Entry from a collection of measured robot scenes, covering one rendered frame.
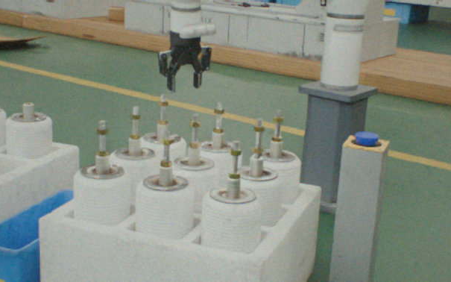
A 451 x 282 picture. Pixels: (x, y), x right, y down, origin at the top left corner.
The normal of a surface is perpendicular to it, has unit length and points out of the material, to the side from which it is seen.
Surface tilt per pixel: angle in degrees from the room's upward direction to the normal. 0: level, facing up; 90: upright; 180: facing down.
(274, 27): 90
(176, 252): 90
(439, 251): 0
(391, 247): 0
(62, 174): 90
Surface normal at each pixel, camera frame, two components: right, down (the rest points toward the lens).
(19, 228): 0.93, 0.11
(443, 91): -0.60, 0.19
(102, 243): -0.35, 0.25
